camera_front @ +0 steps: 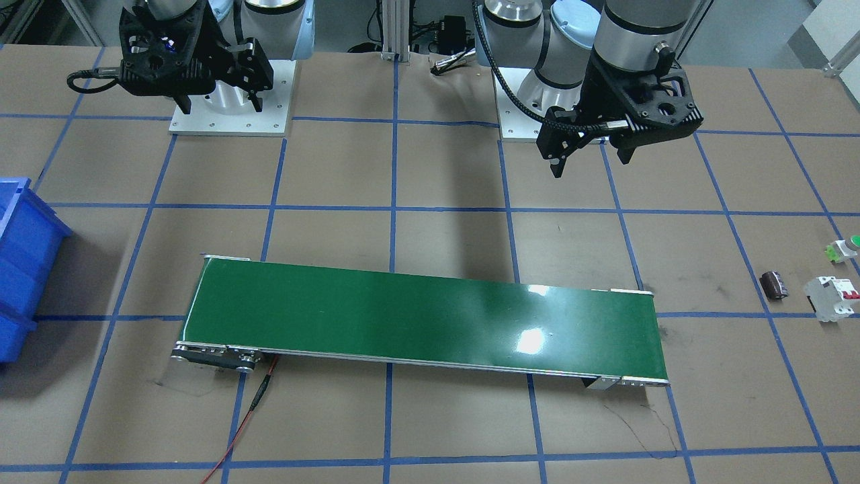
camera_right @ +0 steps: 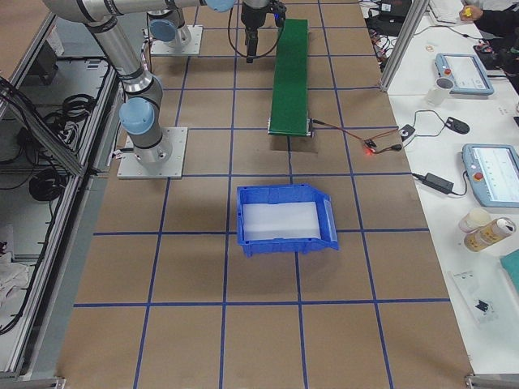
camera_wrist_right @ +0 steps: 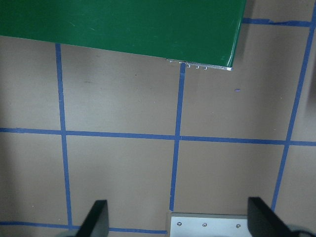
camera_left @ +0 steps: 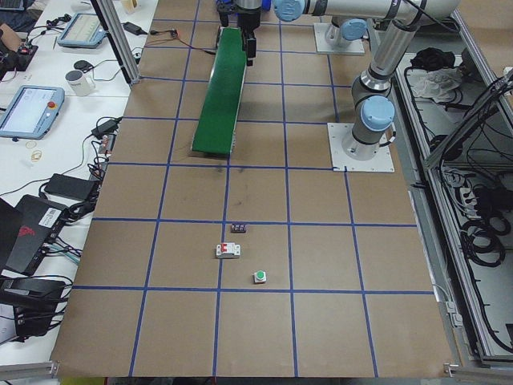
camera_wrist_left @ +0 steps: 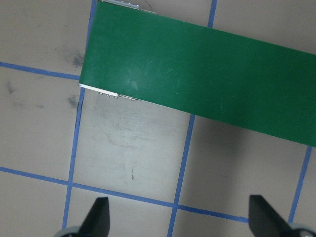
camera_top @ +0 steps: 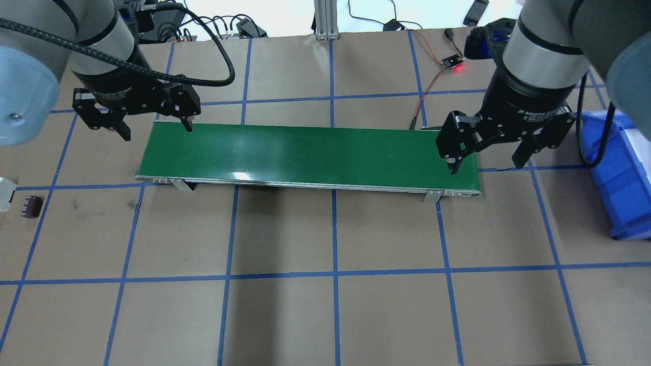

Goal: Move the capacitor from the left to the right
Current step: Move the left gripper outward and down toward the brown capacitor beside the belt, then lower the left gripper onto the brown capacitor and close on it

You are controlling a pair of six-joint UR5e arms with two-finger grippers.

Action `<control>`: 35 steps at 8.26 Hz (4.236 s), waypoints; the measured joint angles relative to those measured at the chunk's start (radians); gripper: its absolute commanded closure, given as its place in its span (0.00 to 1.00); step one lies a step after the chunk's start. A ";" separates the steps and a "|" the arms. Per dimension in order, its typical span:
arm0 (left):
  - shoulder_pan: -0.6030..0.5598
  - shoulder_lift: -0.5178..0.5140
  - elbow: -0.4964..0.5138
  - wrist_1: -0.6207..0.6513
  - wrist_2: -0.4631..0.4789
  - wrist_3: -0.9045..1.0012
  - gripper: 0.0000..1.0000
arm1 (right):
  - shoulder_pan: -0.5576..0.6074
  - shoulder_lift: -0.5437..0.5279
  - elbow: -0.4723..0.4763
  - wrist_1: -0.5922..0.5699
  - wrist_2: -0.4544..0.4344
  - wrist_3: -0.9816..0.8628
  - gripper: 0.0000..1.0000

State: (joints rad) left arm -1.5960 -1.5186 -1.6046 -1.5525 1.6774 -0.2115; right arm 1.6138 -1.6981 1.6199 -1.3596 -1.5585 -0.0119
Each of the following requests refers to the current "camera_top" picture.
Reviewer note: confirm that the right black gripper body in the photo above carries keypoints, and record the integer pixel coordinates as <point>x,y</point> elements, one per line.
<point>524,104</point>

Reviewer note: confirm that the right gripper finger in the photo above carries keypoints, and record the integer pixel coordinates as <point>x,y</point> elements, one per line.
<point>457,139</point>
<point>550,136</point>

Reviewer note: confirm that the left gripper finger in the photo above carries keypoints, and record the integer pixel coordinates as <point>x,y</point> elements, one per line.
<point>184,104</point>
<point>96,119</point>

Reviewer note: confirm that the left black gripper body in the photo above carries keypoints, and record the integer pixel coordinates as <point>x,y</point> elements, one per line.
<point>122,93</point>

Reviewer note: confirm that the brown cylindrical capacitor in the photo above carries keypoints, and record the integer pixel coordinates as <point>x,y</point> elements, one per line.
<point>32,207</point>

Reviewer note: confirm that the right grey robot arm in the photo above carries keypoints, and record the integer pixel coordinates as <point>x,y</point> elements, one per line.
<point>551,48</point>

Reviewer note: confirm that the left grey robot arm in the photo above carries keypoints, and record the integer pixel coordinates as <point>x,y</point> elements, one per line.
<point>32,69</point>

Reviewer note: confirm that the sensor module with red LED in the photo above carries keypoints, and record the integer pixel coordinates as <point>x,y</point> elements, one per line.
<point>453,63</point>

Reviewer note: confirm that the blue plastic bin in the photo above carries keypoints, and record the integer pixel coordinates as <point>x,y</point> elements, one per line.
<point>622,180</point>

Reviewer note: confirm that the black power adapter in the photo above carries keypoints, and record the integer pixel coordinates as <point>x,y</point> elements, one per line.
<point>247,29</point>

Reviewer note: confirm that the white circuit breaker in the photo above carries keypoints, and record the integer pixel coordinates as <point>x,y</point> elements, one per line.
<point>7,188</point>

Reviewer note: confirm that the green conveyor belt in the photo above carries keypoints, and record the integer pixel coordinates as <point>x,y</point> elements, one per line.
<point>365,159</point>

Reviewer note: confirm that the aluminium frame post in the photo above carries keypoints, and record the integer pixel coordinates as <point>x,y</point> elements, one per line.
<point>326,20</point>

